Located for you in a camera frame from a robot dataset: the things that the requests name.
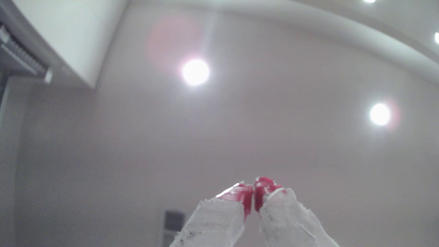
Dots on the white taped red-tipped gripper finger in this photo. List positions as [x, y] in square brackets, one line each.
[288, 219]
[214, 223]

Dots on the grey wall vent grille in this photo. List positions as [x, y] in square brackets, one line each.
[173, 224]

